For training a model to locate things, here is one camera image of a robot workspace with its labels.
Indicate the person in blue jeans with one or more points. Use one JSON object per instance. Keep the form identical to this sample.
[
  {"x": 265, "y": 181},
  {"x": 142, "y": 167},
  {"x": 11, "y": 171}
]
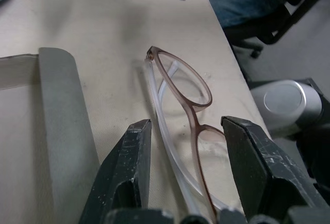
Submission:
[{"x": 239, "y": 0}]

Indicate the translucent brown-framed glasses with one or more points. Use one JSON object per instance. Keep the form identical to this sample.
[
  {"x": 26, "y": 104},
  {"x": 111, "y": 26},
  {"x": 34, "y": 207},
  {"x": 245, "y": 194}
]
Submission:
[{"x": 196, "y": 126}]

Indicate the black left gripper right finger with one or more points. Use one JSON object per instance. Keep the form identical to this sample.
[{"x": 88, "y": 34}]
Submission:
[{"x": 260, "y": 170}]

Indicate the grey glasses case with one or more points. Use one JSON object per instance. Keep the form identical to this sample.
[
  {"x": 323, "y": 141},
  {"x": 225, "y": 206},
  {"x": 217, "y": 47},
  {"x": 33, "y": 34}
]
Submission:
[{"x": 62, "y": 105}]

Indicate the black robot body part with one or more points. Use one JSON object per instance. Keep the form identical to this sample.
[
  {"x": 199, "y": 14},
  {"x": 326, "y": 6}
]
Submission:
[{"x": 315, "y": 152}]

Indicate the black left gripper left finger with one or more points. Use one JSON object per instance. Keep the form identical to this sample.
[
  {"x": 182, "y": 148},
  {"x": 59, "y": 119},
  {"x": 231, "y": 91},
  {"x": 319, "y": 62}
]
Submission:
[{"x": 121, "y": 162}]

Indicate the black office chair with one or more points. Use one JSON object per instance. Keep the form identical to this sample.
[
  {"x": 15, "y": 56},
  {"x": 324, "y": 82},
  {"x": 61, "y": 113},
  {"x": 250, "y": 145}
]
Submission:
[{"x": 270, "y": 32}]

